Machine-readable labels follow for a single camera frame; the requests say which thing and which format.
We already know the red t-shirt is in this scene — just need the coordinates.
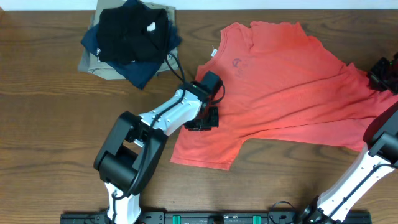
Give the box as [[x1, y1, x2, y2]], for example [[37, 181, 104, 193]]
[[171, 21, 397, 170]]

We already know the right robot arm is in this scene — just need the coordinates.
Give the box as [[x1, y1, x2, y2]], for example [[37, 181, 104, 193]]
[[295, 103, 397, 223]]

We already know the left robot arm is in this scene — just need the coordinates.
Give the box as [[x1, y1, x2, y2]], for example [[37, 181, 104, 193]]
[[93, 72, 225, 223]]

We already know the navy folded garment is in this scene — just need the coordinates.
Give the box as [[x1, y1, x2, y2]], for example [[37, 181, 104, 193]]
[[81, 0, 178, 90]]

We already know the khaki folded garment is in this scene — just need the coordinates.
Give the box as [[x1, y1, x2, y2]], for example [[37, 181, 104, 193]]
[[78, 0, 175, 80]]

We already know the black folded garment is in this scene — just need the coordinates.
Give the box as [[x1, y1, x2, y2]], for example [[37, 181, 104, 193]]
[[96, 3, 169, 65]]

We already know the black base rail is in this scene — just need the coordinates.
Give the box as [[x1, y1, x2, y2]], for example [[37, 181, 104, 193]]
[[60, 210, 373, 224]]

